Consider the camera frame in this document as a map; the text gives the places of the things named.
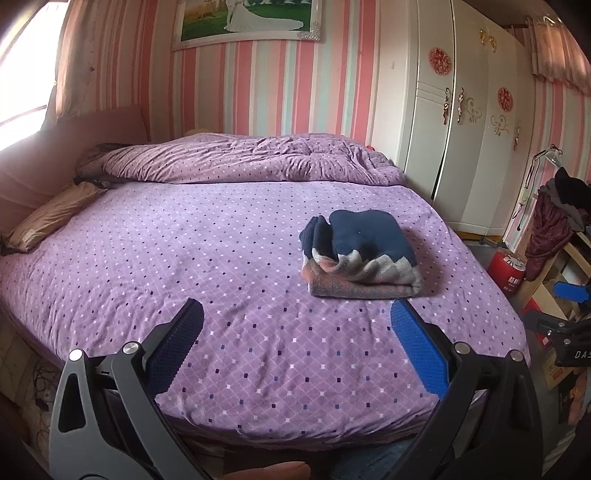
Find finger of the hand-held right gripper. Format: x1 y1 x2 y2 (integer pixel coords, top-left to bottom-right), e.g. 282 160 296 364
524 309 578 346
553 281 591 304

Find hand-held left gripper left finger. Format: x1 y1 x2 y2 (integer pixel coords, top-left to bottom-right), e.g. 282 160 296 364
48 298 211 480

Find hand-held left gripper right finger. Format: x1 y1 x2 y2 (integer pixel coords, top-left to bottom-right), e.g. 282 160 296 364
390 299 542 480

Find navy argyle knit sweater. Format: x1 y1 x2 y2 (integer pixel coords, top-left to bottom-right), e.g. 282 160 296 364
299 210 424 299

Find white clothes stand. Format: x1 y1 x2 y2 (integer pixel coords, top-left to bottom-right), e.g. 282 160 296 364
515 145 564 232

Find person's left hand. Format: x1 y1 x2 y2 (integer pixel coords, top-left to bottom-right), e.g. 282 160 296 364
223 462 311 480

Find cardboard box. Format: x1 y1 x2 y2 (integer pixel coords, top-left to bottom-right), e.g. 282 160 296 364
542 351 578 391

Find maroon jacket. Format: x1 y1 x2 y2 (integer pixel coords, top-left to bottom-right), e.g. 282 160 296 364
524 189 575 282

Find black garment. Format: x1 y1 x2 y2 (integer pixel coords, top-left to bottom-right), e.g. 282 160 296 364
551 166 591 208

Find purple diamond-print bed sheet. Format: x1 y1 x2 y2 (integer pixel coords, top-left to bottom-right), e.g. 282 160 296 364
0 180 531 450

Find person's leg in jeans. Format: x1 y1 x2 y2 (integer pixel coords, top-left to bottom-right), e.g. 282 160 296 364
330 438 430 480

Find brown pillow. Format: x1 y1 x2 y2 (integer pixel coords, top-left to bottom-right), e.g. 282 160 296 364
0 181 109 257

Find white wardrobe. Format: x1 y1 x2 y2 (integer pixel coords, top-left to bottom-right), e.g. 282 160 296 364
374 0 536 238

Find purple dotted quilt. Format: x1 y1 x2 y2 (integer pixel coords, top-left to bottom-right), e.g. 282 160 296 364
76 133 407 186

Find pink curtain valance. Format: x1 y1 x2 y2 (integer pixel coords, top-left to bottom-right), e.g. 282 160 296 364
526 14 591 97

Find pink padded headboard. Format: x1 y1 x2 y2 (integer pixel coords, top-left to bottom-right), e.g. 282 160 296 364
0 105 151 227

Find pink window curtain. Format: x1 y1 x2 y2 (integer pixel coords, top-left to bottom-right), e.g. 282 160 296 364
53 0 185 123

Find bright window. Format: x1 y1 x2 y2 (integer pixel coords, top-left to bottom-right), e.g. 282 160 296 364
0 0 70 153

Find light wooden frame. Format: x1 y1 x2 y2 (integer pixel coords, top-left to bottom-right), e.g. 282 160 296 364
522 231 591 324

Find dark floor cables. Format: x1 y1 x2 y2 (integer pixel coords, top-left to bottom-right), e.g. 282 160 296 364
28 360 61 411

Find framed wall picture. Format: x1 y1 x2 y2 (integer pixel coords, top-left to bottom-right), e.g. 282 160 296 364
172 0 323 51

